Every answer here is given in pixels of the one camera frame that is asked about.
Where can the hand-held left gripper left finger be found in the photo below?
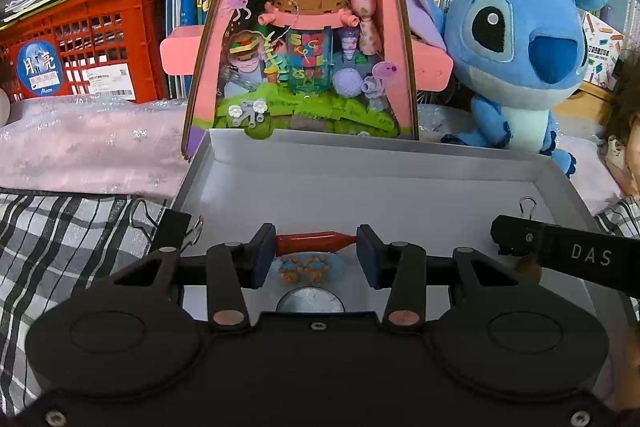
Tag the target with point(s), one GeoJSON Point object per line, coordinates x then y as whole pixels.
{"type": "Point", "coordinates": [265, 257]}

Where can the white cardboard box lid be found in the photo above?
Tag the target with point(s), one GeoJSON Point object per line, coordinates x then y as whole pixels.
{"type": "Point", "coordinates": [360, 187]}

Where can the large black binder clip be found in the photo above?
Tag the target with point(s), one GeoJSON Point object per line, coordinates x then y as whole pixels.
{"type": "Point", "coordinates": [172, 227]}

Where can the pink fuzzy blanket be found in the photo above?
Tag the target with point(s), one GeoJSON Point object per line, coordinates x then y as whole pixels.
{"type": "Point", "coordinates": [90, 142]}

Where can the brown-haired doll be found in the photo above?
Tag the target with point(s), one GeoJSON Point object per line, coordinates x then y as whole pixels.
{"type": "Point", "coordinates": [625, 157]}

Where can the white pencil-print box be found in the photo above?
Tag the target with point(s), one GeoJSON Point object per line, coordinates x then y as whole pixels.
{"type": "Point", "coordinates": [602, 52]}

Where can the red plastic crate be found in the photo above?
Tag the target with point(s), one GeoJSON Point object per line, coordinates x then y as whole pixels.
{"type": "Point", "coordinates": [100, 22]}

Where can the small black binder clip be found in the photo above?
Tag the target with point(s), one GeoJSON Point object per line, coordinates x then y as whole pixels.
{"type": "Point", "coordinates": [527, 209]}

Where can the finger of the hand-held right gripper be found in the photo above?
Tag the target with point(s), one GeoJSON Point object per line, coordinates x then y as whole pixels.
{"type": "Point", "coordinates": [517, 237]}

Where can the round dark disc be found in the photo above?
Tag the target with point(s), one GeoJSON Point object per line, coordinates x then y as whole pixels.
{"type": "Point", "coordinates": [310, 302]}

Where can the tan cardboard box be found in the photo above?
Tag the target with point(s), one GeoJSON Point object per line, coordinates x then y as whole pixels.
{"type": "Point", "coordinates": [585, 107]}

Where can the red marker pen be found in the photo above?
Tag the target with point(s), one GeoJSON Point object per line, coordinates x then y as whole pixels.
{"type": "Point", "coordinates": [310, 242]}

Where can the pink triangular toy box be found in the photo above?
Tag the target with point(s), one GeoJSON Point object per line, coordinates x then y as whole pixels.
{"type": "Point", "coordinates": [305, 57]}

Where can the person's right forearm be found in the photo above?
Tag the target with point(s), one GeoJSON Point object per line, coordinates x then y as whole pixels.
{"type": "Point", "coordinates": [627, 372]}

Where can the blue alien plush toy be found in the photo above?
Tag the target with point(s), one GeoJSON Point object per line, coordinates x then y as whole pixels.
{"type": "Point", "coordinates": [505, 57]}

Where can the light blue bear badge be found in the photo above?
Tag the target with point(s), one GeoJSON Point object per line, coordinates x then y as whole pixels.
{"type": "Point", "coordinates": [307, 269]}

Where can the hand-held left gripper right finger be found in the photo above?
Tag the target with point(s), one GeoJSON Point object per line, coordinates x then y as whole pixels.
{"type": "Point", "coordinates": [367, 257]}

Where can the small brown object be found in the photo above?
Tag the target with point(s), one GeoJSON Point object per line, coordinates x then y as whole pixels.
{"type": "Point", "coordinates": [531, 272]}

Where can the grey plaid cloth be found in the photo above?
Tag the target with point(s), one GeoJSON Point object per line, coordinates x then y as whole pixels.
{"type": "Point", "coordinates": [60, 257]}

